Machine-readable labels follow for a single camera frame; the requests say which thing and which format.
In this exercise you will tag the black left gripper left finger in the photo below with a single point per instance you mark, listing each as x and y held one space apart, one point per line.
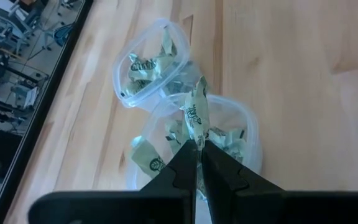
172 186

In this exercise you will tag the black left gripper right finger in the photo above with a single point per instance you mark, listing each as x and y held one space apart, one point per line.
228 186

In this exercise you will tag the dark blue floor bin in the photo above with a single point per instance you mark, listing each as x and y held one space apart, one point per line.
62 32

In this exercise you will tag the clear plastic container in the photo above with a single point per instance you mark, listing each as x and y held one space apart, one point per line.
228 109
126 101

